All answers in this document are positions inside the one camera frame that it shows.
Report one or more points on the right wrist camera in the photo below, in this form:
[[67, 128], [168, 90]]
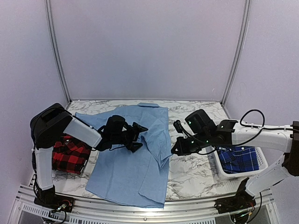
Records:
[[178, 126]]

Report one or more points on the right aluminium corner post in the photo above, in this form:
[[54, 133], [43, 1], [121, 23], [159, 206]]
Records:
[[238, 51]]

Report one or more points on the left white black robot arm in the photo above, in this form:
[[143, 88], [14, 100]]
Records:
[[46, 129]]

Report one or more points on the light blue long sleeve shirt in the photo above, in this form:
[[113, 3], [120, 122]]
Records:
[[134, 179]]

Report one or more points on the aluminium front frame rail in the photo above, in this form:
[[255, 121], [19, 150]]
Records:
[[97, 211]]

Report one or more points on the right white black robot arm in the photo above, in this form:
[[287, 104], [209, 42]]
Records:
[[235, 144]]

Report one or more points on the white plastic basket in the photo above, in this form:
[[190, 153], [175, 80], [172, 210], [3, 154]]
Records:
[[218, 172]]

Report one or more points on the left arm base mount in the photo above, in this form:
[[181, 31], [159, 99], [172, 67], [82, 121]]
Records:
[[54, 205]]

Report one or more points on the red black plaid folded shirt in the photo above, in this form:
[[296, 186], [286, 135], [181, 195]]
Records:
[[70, 155]]

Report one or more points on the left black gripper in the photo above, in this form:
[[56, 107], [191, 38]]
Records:
[[134, 133]]

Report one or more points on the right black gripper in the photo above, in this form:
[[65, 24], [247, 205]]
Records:
[[182, 150]]

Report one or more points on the blue plaid shirt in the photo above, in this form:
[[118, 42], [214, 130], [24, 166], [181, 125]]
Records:
[[235, 160]]

